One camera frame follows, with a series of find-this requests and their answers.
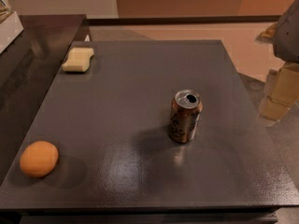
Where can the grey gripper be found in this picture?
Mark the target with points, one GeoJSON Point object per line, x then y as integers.
{"type": "Point", "coordinates": [288, 36]}

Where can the orange soda can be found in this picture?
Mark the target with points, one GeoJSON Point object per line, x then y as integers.
{"type": "Point", "coordinates": [186, 109]}

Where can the yellow sponge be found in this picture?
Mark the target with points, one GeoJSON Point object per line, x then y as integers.
{"type": "Point", "coordinates": [78, 60]}

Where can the orange fruit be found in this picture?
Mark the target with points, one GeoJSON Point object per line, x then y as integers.
{"type": "Point", "coordinates": [39, 159]}

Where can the white box on counter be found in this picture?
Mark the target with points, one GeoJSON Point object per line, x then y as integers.
{"type": "Point", "coordinates": [10, 28]}

